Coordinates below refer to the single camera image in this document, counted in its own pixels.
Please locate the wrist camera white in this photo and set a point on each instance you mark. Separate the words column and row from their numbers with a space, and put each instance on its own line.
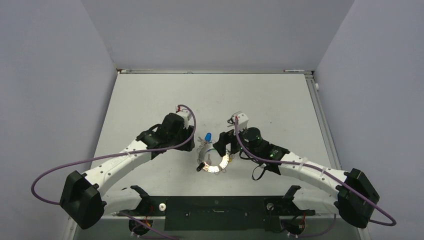
column 239, row 121
column 185, row 114

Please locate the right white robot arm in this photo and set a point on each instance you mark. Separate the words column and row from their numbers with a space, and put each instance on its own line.
column 352, row 195

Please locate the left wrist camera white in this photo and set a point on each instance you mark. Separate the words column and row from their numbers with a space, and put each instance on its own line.
column 185, row 114

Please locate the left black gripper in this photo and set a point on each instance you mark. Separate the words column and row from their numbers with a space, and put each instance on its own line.
column 186, row 133

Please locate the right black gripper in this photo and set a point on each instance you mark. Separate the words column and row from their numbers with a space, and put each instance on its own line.
column 226, row 138

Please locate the aluminium frame rail back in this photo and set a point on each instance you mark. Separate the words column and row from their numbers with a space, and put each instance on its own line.
column 181, row 71

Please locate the aluminium frame rail right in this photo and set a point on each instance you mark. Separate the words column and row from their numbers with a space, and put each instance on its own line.
column 322, row 121

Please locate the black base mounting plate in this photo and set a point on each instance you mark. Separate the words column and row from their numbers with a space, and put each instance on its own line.
column 221, row 213

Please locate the round steel key organizer disc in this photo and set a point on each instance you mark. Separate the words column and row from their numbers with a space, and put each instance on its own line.
column 214, row 167

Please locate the aluminium frame rail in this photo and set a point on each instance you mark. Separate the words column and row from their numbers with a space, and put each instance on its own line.
column 322, row 121
column 181, row 71

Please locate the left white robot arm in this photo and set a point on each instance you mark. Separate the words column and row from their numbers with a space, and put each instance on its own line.
column 85, row 196

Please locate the black key tag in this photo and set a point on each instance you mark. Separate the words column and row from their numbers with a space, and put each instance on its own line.
column 200, row 166

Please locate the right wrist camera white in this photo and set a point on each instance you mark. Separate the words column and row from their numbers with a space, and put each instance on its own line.
column 239, row 121

